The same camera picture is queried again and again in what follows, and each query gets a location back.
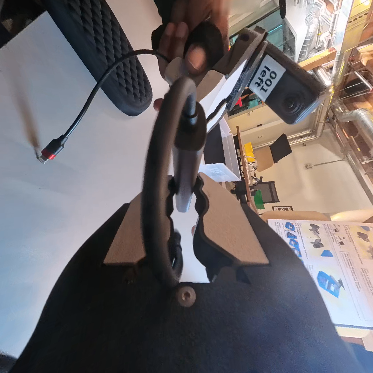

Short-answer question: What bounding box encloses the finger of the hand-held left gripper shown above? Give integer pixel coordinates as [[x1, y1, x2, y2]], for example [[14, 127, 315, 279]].
[[201, 70, 227, 98], [164, 57, 190, 85]]

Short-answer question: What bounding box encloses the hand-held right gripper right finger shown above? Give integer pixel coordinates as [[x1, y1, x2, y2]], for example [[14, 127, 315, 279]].
[[192, 172, 270, 284]]

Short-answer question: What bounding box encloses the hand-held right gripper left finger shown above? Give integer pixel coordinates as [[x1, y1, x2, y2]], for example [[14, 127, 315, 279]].
[[103, 176, 184, 279]]

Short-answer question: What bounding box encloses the clear plastic bin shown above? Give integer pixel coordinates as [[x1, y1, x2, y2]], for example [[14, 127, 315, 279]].
[[201, 121, 243, 183]]

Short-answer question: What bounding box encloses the red black usb cable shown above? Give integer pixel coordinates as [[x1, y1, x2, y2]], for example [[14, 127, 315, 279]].
[[36, 49, 172, 164]]

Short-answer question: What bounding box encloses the person's left hand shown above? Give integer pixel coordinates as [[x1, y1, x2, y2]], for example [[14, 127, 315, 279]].
[[158, 0, 231, 73]]

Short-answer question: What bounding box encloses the black mesh office chair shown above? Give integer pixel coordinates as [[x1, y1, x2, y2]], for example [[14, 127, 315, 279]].
[[232, 180, 280, 204]]

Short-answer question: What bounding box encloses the white document stand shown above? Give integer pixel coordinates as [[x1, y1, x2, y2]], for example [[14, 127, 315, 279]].
[[267, 219, 373, 330]]

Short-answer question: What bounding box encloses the silver metal duct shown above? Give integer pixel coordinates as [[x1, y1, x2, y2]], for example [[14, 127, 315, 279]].
[[335, 108, 373, 137]]

